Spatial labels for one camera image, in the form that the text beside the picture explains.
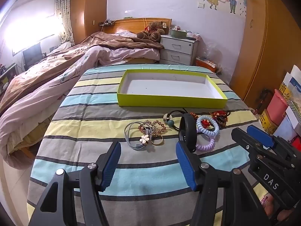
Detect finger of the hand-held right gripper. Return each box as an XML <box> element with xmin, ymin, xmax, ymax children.
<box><xmin>247</xmin><ymin>125</ymin><xmax>301</xmax><ymax>163</ymax></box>
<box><xmin>232</xmin><ymin>128</ymin><xmax>294</xmax><ymax>167</ymax></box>

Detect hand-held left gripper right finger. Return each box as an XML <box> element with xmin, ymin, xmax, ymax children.
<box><xmin>176</xmin><ymin>142</ymin><xmax>273</xmax><ymax>226</ymax></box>

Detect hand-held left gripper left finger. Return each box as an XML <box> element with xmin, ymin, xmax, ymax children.
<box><xmin>28</xmin><ymin>142</ymin><xmax>121</xmax><ymax>226</ymax></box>

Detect purple spiral hair tie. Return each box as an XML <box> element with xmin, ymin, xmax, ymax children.
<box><xmin>195</xmin><ymin>128</ymin><xmax>215</xmax><ymax>151</ymax></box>

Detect dark purple bead bracelet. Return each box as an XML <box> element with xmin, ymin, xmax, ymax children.
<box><xmin>213</xmin><ymin>113</ymin><xmax>228</xmax><ymax>128</ymax></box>

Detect blue spiral hair tie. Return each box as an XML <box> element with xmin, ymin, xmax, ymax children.
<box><xmin>196</xmin><ymin>115</ymin><xmax>220</xmax><ymax>137</ymax></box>

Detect black wristband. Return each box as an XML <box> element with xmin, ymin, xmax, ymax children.
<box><xmin>180</xmin><ymin>113</ymin><xmax>197</xmax><ymax>153</ymax></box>

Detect grey flower hair tie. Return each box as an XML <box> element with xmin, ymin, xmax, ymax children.
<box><xmin>124</xmin><ymin>121</ymin><xmax>151</xmax><ymax>150</ymax></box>

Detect gold rings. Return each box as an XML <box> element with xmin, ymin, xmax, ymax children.
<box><xmin>150</xmin><ymin>134</ymin><xmax>165</xmax><ymax>146</ymax></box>

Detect black beaded hair tie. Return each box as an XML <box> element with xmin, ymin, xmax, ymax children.
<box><xmin>163</xmin><ymin>110</ymin><xmax>187</xmax><ymax>132</ymax></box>

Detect gold flower hair clip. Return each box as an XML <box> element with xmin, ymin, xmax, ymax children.
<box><xmin>138</xmin><ymin>120</ymin><xmax>168</xmax><ymax>135</ymax></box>

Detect green shallow box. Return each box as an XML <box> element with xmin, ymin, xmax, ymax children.
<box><xmin>117</xmin><ymin>69</ymin><xmax>228</xmax><ymax>107</ymax></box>

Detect person's right hand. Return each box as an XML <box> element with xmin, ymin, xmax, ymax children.
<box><xmin>260</xmin><ymin>191</ymin><xmax>297</xmax><ymax>224</ymax></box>

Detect yellow cardboard box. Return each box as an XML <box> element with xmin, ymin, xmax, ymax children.
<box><xmin>259</xmin><ymin>109</ymin><xmax>279</xmax><ymax>134</ymax></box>

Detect pink bucket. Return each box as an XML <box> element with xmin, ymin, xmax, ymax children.
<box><xmin>266</xmin><ymin>89</ymin><xmax>289</xmax><ymax>126</ymax></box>

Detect striped cloth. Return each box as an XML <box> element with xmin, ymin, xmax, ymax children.
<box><xmin>27</xmin><ymin>65</ymin><xmax>273</xmax><ymax>226</ymax></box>

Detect white paper bag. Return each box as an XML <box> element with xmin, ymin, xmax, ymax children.
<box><xmin>279</xmin><ymin>65</ymin><xmax>301</xmax><ymax>120</ymax></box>

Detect orange cardboard box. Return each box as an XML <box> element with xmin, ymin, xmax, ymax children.
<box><xmin>195</xmin><ymin>60</ymin><xmax>217</xmax><ymax>73</ymax></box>

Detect large wooden closet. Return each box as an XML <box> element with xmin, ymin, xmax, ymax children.
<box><xmin>229</xmin><ymin>0</ymin><xmax>301</xmax><ymax>110</ymax></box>

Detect clear plastic bag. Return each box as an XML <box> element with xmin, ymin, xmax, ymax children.
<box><xmin>202</xmin><ymin>40</ymin><xmax>225</xmax><ymax>76</ymax></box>

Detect pink duvet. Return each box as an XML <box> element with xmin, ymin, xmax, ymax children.
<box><xmin>0</xmin><ymin>45</ymin><xmax>160</xmax><ymax>170</ymax></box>

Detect white nightstand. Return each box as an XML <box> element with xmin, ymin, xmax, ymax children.
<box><xmin>160</xmin><ymin>35</ymin><xmax>198</xmax><ymax>66</ymax></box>

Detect brown blanket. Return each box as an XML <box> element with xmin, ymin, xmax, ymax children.
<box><xmin>0</xmin><ymin>32</ymin><xmax>165</xmax><ymax>113</ymax></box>

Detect green basin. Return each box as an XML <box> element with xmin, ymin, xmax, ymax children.
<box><xmin>169</xmin><ymin>29</ymin><xmax>188</xmax><ymax>39</ymax></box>

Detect brown teddy bear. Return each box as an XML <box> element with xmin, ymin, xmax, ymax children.
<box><xmin>137</xmin><ymin>21</ymin><xmax>168</xmax><ymax>42</ymax></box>

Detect black chair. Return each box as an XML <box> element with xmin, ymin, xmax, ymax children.
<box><xmin>22</xmin><ymin>42</ymin><xmax>47</xmax><ymax>71</ymax></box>

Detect wooden headboard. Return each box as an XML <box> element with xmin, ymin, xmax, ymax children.
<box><xmin>99</xmin><ymin>18</ymin><xmax>173</xmax><ymax>35</ymax></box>

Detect window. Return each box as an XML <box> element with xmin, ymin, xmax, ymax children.
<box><xmin>3</xmin><ymin>16</ymin><xmax>62</xmax><ymax>55</ymax></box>

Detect floral curtain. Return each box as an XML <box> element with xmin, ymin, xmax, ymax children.
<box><xmin>55</xmin><ymin>0</ymin><xmax>75</xmax><ymax>46</ymax></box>

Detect wooden wardrobe with flower stickers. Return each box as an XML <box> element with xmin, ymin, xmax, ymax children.
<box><xmin>70</xmin><ymin>0</ymin><xmax>109</xmax><ymax>45</ymax></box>

